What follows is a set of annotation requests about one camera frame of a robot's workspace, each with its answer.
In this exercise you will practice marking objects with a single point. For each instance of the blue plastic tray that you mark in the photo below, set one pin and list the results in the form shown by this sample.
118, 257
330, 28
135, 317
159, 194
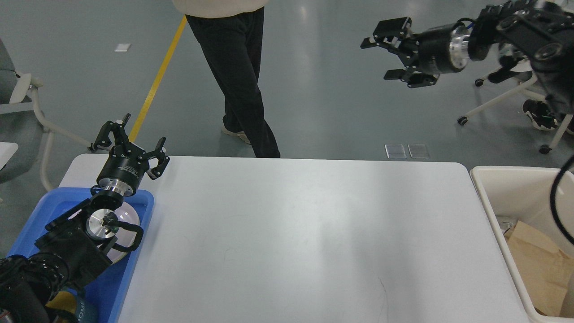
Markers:
107, 293

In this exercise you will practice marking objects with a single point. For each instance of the white table at left edge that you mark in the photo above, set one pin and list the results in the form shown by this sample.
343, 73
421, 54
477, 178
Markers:
7, 151

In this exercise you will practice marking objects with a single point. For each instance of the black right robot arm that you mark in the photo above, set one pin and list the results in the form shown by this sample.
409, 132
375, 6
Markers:
539, 30

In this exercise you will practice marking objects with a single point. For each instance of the white grey office chair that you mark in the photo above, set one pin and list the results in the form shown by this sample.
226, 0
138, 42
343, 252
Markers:
528, 86

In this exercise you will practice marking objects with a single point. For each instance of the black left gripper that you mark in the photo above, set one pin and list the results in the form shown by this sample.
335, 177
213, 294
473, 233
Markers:
127, 163

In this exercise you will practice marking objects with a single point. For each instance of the brown paper bag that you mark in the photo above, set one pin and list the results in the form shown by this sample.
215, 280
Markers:
546, 271

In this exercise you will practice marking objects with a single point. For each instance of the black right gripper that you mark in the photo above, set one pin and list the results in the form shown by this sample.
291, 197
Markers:
442, 50

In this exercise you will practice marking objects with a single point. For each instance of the pink plate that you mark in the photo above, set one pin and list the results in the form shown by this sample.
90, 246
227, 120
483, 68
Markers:
125, 220

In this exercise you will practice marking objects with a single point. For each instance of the grey chair at left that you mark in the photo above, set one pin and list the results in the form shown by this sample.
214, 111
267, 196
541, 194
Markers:
24, 123

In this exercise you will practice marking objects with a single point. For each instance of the white plastic bin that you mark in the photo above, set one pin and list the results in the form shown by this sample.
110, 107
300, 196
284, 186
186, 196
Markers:
511, 194

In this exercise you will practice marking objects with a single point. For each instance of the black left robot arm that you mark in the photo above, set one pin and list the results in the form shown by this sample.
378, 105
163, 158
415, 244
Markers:
74, 250

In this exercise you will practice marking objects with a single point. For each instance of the person in black trousers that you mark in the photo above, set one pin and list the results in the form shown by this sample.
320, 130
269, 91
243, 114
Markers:
230, 34

